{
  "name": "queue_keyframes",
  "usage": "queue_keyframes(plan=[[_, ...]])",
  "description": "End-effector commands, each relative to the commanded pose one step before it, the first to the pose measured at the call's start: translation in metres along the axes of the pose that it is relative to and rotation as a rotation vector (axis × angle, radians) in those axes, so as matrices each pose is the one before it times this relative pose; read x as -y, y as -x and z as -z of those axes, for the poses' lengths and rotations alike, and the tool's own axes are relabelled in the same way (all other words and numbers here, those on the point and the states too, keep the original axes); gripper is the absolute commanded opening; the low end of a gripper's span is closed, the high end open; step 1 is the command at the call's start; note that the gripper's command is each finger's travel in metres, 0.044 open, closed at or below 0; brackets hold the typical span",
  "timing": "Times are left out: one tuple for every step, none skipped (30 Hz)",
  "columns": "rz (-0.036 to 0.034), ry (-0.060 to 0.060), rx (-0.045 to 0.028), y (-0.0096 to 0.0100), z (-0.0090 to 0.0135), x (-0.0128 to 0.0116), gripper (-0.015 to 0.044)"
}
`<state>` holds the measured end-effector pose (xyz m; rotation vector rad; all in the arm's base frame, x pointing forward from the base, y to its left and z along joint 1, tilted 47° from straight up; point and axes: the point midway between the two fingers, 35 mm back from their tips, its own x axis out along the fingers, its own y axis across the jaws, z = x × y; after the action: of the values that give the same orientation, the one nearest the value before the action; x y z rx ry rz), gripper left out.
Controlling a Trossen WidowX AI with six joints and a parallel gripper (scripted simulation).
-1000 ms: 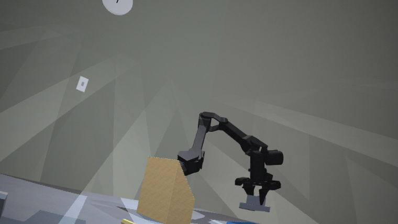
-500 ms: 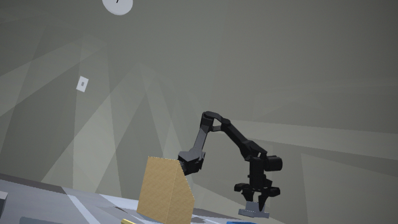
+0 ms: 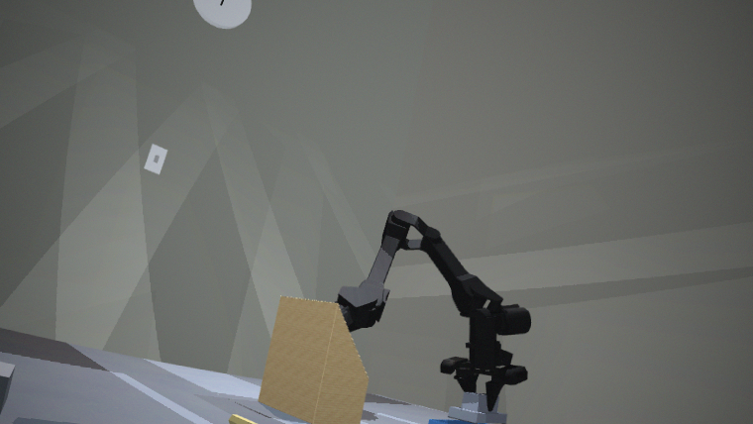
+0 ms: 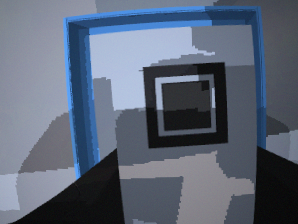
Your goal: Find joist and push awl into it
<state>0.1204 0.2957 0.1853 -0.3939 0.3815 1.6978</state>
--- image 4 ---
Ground blue shallow tray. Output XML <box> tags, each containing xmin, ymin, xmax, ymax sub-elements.
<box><xmin>63</xmin><ymin>6</ymin><xmax>266</xmax><ymax>179</ymax></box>

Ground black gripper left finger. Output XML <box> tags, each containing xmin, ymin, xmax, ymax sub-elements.
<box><xmin>11</xmin><ymin>148</ymin><xmax>125</xmax><ymax>224</ymax></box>

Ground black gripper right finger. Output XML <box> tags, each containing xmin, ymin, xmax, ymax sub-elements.
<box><xmin>253</xmin><ymin>147</ymin><xmax>298</xmax><ymax>224</ymax></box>

